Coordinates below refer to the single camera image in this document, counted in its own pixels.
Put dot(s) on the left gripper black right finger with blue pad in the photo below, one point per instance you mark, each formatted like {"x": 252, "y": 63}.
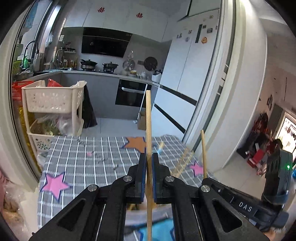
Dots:
{"x": 199, "y": 213}

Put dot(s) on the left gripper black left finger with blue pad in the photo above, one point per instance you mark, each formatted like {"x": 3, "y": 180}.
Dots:
{"x": 98, "y": 213}

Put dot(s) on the wooden chopstick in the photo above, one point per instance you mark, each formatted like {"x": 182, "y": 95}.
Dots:
{"x": 149, "y": 164}
{"x": 204, "y": 154}

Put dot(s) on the chrome kitchen faucet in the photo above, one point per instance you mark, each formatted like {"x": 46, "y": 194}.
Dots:
{"x": 34, "y": 51}

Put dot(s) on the person's right hand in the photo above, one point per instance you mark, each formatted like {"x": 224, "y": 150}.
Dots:
{"x": 275, "y": 233}

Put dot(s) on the pink star sticker right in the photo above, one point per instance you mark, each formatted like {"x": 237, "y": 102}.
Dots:
{"x": 196, "y": 169}

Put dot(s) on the pink star sticker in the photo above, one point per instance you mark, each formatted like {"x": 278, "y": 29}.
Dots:
{"x": 196, "y": 169}
{"x": 55, "y": 185}

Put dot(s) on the blue star sticker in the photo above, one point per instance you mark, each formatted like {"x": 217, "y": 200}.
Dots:
{"x": 161, "y": 230}

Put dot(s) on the pink star sticker left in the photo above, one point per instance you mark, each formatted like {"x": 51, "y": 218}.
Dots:
{"x": 55, "y": 185}

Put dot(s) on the grey checked tablecloth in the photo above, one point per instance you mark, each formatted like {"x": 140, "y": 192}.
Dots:
{"x": 102, "y": 160}

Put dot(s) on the orange star sticker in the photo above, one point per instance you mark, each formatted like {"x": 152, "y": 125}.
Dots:
{"x": 137, "y": 143}

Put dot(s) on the bag of peanuts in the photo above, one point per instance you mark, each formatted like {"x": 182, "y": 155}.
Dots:
{"x": 11, "y": 196}

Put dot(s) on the cardboard box on floor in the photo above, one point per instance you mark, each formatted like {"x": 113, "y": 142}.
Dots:
{"x": 141, "y": 121}

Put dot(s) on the beige plastic storage trolley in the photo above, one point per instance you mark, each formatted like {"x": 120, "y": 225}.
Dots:
{"x": 38, "y": 98}

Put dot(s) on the black built-in oven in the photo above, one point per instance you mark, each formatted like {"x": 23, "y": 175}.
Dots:
{"x": 131, "y": 93}

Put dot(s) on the yellow oil bottle red label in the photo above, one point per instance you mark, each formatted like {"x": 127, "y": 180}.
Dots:
{"x": 16, "y": 92}

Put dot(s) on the white rice cooker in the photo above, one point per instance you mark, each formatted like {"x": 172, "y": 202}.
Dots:
{"x": 156, "y": 76}

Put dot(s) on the black pot on stove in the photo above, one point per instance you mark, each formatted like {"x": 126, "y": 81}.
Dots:
{"x": 109, "y": 67}

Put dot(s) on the black wok on stove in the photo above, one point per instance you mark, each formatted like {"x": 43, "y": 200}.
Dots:
{"x": 88, "y": 65}

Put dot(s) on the black hanging pan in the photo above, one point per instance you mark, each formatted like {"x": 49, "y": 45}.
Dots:
{"x": 150, "y": 63}

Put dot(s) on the white refrigerator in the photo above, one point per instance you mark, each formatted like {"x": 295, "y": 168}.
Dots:
{"x": 184, "y": 74}

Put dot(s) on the black range hood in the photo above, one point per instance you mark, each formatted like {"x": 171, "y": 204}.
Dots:
{"x": 102, "y": 41}

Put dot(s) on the grey camera box green light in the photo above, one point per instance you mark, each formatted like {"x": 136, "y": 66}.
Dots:
{"x": 278, "y": 175}

